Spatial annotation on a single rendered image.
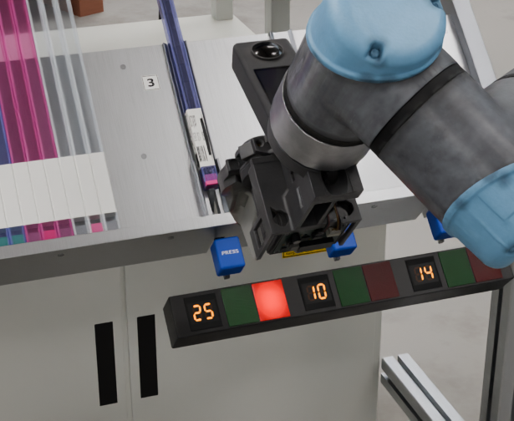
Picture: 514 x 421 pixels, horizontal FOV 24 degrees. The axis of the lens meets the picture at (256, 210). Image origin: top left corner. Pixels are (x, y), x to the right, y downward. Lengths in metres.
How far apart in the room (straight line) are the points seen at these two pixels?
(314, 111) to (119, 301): 0.76
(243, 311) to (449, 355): 1.21
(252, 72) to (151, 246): 0.26
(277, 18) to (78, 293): 0.54
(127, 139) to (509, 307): 0.45
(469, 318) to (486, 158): 1.70
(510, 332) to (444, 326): 1.04
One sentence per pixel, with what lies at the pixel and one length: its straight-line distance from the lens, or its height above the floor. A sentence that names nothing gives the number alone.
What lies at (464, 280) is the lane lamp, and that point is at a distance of 1.19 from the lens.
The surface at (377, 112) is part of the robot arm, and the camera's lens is 0.73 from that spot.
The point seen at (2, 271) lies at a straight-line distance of 1.09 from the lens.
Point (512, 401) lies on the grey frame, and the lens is 1.40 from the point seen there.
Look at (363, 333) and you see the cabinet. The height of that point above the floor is 0.36.
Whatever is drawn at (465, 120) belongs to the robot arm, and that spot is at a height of 0.96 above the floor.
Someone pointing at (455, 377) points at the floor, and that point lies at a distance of 2.23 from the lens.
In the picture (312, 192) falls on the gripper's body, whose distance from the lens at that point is 0.83.
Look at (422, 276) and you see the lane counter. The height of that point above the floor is 0.66.
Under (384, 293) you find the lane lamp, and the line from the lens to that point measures 1.15.
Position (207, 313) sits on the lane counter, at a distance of 1.10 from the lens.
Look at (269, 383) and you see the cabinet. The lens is 1.62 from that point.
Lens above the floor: 1.22
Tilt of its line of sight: 26 degrees down
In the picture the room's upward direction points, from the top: straight up
